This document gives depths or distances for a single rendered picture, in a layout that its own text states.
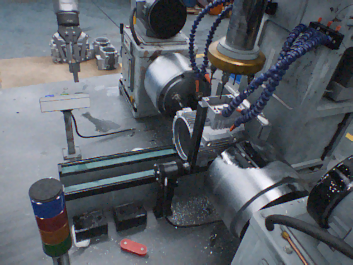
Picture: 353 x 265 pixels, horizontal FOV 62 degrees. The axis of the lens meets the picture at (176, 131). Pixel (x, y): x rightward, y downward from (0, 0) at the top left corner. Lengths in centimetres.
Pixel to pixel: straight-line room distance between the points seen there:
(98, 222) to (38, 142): 53
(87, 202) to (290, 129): 72
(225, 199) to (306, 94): 42
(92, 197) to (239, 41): 66
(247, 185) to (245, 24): 44
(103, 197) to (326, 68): 79
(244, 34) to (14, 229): 92
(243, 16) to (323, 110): 42
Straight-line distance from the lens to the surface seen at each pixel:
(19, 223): 112
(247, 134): 106
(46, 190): 62
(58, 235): 69
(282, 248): 66
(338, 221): 60
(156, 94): 119
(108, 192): 102
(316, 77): 98
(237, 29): 90
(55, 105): 113
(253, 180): 78
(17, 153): 136
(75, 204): 103
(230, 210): 81
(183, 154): 111
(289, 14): 107
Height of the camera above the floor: 167
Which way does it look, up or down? 37 degrees down
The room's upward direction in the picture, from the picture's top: 9 degrees clockwise
